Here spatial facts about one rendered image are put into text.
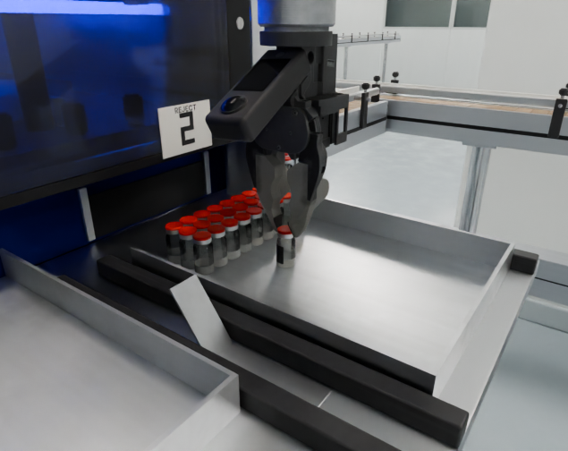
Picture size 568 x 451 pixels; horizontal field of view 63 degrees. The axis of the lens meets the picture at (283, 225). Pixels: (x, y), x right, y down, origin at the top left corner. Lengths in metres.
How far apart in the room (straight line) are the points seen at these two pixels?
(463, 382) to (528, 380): 1.48
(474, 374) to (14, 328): 0.41
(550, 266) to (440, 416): 1.13
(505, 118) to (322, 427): 1.10
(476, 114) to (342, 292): 0.93
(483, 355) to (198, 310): 0.25
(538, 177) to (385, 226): 1.41
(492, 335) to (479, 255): 0.14
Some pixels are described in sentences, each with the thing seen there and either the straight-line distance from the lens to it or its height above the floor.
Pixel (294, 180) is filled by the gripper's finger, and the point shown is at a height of 0.99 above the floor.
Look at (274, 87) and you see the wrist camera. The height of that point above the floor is 1.09.
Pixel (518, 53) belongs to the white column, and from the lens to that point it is 1.93.
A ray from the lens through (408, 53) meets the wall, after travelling 9.06.
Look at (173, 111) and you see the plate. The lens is 0.58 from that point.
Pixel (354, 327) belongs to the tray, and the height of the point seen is 0.88.
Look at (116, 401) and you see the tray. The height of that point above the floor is 0.88.
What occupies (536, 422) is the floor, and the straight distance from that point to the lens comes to 1.75.
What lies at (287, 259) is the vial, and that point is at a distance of 0.52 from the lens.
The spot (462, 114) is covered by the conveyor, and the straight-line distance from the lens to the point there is 1.35.
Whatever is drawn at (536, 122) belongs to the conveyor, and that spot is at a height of 0.92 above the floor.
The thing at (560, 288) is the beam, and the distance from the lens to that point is 1.47.
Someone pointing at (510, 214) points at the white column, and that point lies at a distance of 2.04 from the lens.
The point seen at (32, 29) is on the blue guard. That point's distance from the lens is 0.49.
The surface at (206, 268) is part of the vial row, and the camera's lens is 0.52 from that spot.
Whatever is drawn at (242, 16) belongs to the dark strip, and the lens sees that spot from 0.67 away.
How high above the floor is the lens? 1.14
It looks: 24 degrees down
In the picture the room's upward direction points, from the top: straight up
